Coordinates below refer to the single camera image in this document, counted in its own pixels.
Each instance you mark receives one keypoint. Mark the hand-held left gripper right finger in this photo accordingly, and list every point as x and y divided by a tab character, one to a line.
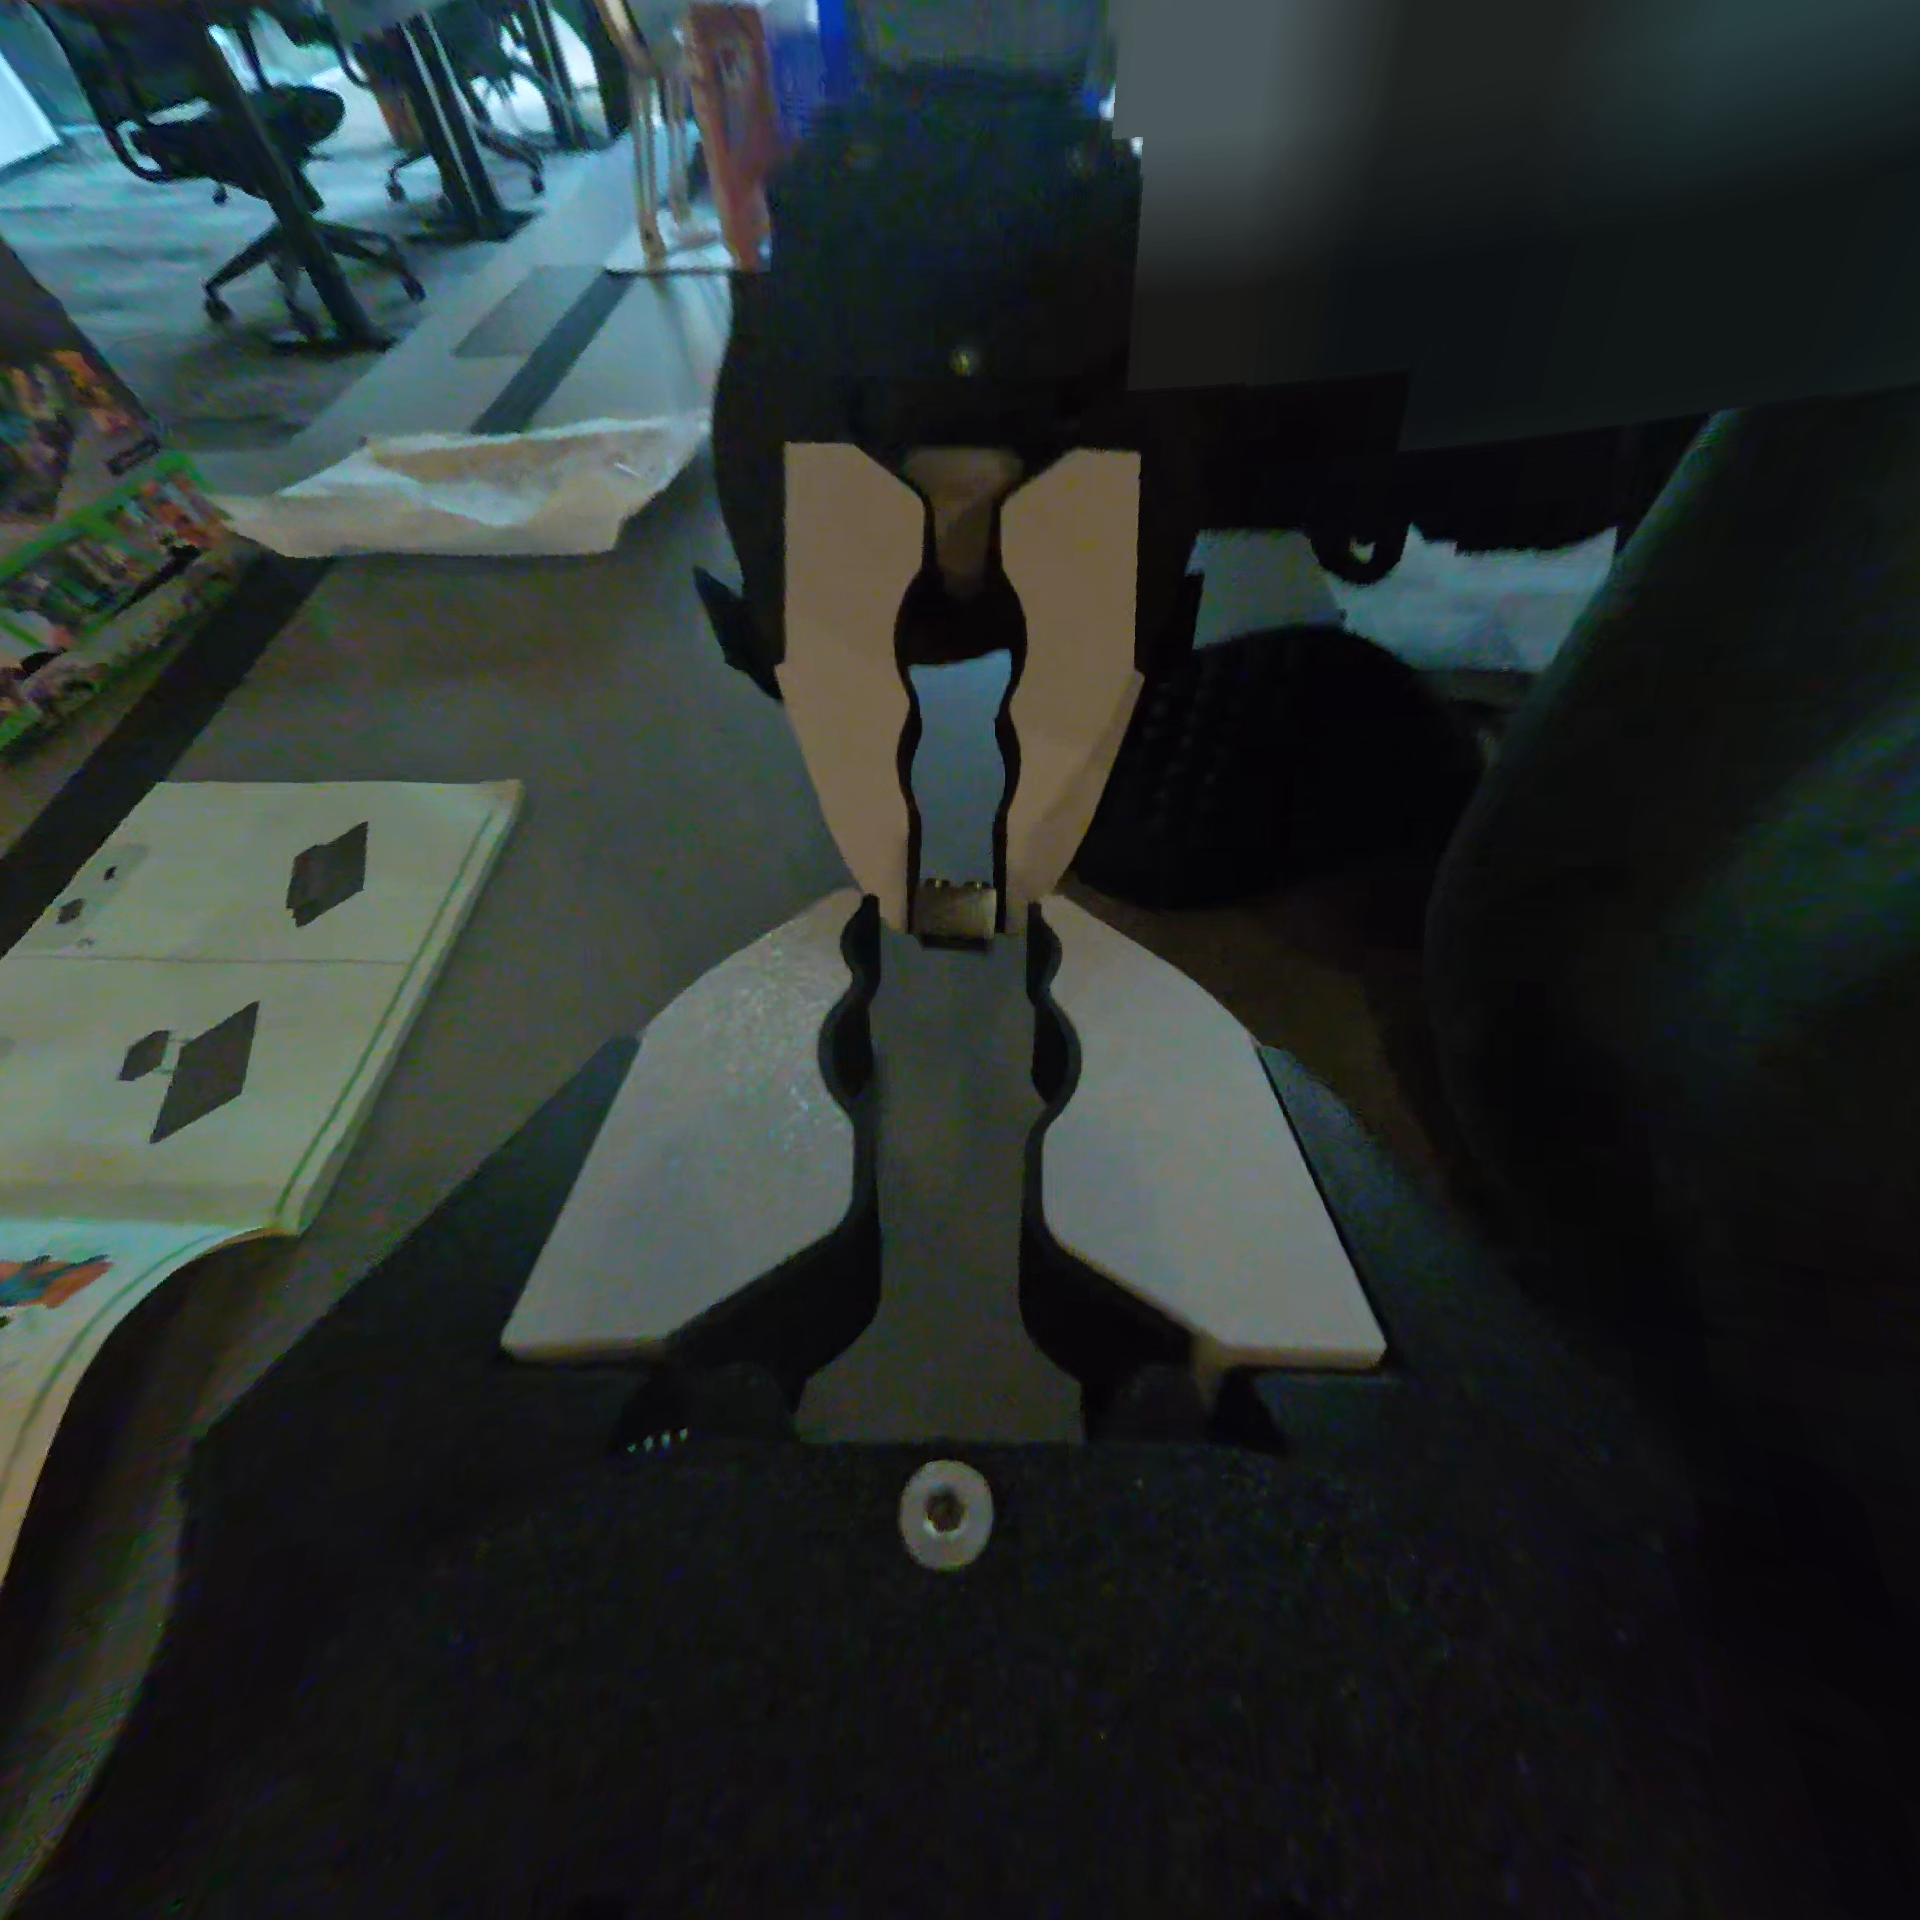
1201	1200

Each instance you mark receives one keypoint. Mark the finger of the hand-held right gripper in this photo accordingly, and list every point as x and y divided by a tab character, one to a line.
1081	631
841	631

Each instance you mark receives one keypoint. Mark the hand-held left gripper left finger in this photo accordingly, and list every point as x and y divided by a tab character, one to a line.
690	1184

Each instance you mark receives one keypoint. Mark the small grey toy brick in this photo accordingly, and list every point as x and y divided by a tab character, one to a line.
957	901

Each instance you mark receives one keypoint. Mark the white printed paper bag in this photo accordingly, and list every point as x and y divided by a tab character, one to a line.
480	489

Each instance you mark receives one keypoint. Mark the building instruction booklet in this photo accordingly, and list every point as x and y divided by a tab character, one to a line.
224	960

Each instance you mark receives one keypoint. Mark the grey desk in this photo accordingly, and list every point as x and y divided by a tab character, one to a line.
630	720

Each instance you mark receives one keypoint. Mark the black textured pad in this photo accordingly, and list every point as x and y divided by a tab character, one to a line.
1275	765

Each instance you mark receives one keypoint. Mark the orange standing sign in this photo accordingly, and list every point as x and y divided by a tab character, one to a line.
735	120

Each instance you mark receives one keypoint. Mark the long office table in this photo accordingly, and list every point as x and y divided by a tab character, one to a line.
434	104

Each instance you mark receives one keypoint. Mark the person's dark green jacket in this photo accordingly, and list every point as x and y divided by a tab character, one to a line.
1694	975

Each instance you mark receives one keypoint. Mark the black office chair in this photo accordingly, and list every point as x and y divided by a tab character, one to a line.
255	128

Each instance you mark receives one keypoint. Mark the green toy set box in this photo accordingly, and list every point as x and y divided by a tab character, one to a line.
104	555

